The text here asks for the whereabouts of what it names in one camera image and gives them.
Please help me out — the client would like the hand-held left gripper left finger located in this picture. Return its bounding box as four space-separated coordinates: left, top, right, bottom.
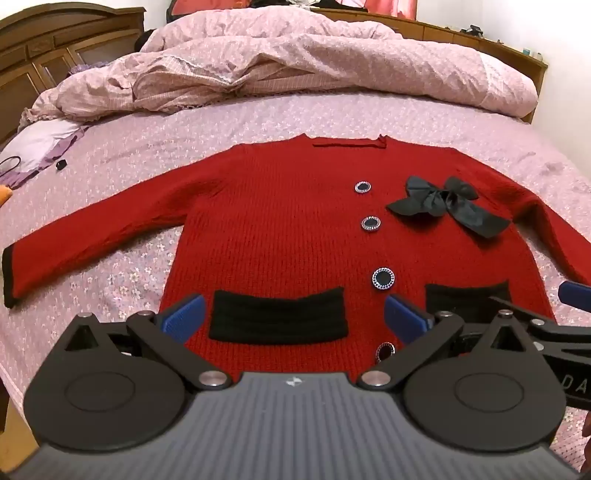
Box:
64 294 232 391

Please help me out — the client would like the pink floral quilt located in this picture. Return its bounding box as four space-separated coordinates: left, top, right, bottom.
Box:
28 9 539 126

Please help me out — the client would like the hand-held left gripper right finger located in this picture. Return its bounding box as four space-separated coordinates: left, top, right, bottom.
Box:
358 294 532 390

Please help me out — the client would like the pink floral bed sheet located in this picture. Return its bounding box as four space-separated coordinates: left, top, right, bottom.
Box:
0 90 591 467

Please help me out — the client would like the wooden headboard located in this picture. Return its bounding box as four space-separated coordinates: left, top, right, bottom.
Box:
0 7 148 145

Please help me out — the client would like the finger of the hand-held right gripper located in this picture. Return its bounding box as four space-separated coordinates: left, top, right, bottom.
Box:
489 282 591 325

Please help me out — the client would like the red knit cardigan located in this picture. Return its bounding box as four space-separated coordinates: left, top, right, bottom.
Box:
2 133 591 384

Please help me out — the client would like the white lilac cloth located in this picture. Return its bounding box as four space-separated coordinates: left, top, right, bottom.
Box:
0 117 88 190

